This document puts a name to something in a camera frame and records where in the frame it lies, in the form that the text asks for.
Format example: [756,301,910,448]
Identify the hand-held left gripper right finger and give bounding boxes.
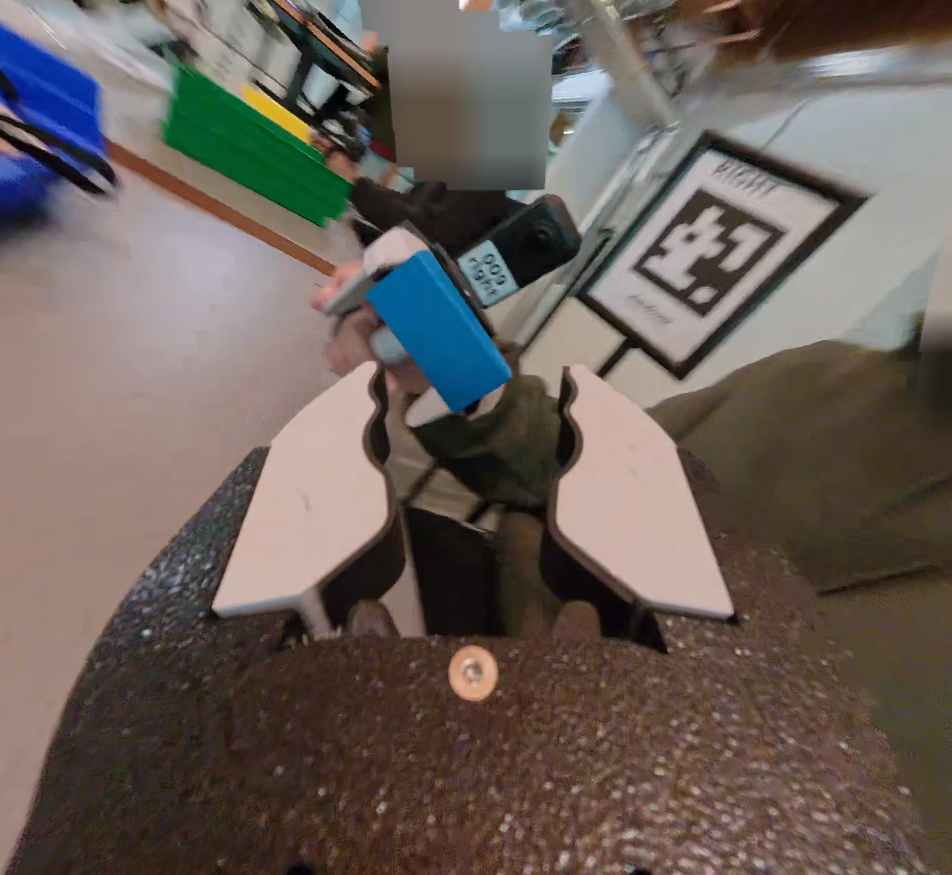
[539,365,737,623]

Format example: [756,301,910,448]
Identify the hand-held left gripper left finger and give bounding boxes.
[212,362,408,639]

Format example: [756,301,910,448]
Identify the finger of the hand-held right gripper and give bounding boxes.
[404,391,454,430]
[322,226,441,319]

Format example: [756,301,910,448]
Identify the blue foam block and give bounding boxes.
[366,251,513,415]

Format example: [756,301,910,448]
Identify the black webbing strap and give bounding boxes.
[0,71,119,195]

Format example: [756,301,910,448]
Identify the blue plastic bin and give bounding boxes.
[0,23,109,214]

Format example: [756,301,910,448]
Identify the person's right forearm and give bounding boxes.
[413,373,566,630]

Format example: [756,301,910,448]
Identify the person's right hand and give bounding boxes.
[311,259,426,401]

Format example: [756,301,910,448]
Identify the grey topped table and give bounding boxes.
[104,34,365,275]

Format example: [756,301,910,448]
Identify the yellow plastic bin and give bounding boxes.
[241,85,313,143]

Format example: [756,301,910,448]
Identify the green plastic bin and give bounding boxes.
[162,64,352,225]

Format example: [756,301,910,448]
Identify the black framed sign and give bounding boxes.
[579,131,870,381]

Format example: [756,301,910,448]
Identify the person's olive hoodie torso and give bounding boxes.
[647,339,952,875]

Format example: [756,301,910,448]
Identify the wooden standing desk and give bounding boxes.
[238,0,382,117]

